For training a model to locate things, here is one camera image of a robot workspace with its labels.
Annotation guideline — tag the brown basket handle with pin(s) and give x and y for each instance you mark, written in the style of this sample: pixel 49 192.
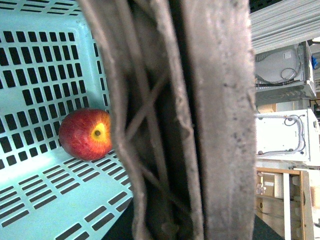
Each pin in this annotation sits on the brown basket handle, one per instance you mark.
pixel 180 75

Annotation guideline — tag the red apple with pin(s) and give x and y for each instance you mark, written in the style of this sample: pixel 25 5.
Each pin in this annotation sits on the red apple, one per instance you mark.
pixel 85 134

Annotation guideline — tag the light blue plastic basket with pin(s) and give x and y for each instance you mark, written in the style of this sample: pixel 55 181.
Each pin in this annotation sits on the light blue plastic basket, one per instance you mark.
pixel 50 66

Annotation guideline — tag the white appliance back upper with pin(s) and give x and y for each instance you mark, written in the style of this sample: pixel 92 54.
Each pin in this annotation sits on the white appliance back upper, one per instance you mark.
pixel 285 74

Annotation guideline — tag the white appliance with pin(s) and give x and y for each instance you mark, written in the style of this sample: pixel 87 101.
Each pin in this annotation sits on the white appliance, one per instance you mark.
pixel 289 136
pixel 285 74

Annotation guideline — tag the white appliance back lower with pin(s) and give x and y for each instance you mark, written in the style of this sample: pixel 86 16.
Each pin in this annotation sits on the white appliance back lower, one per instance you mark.
pixel 289 136

